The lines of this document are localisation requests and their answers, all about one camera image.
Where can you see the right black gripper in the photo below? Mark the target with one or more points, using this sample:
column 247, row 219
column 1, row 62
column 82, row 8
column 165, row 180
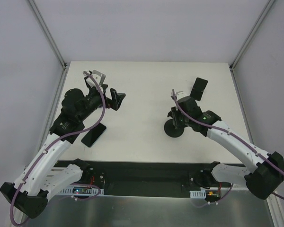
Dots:
column 176, row 117

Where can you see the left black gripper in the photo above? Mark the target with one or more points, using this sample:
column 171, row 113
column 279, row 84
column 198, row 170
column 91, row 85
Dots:
column 109, row 100

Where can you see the black round-base phone stand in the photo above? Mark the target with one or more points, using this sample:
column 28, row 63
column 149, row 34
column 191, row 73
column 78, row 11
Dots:
column 171, row 131

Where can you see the black phone blue edge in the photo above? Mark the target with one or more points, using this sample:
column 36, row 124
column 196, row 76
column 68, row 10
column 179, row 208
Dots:
column 93, row 135

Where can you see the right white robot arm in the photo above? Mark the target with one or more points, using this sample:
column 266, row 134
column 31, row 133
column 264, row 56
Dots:
column 262, row 172

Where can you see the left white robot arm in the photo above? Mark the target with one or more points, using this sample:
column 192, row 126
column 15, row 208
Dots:
column 31, row 192

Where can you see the black folding phone stand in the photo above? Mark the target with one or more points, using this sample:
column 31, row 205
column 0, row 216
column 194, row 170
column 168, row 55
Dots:
column 198, row 89

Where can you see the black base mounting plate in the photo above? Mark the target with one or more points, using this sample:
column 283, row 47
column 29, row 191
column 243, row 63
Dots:
column 171, row 180

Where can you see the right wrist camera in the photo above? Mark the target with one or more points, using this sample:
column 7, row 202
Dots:
column 178, row 95

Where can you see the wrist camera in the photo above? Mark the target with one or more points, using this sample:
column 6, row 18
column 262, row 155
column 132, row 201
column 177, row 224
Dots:
column 178, row 95
column 96, row 75

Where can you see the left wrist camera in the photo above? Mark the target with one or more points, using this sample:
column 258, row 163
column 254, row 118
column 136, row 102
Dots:
column 96, row 75

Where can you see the left aluminium frame post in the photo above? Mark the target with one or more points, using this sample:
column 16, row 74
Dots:
column 48, row 36

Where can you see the aluminium frame post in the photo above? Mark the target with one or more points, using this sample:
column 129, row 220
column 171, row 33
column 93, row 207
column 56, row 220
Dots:
column 48, row 36
column 252, row 33

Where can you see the right white cable duct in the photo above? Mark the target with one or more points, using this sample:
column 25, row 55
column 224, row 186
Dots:
column 201, row 194

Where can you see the white cable duct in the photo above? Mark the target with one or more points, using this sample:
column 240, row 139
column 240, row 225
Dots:
column 76, row 190
column 201, row 194

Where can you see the right aluminium frame post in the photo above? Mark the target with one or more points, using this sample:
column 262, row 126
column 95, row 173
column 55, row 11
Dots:
column 252, row 33

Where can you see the left white cable duct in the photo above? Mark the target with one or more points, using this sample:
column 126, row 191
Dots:
column 76, row 190

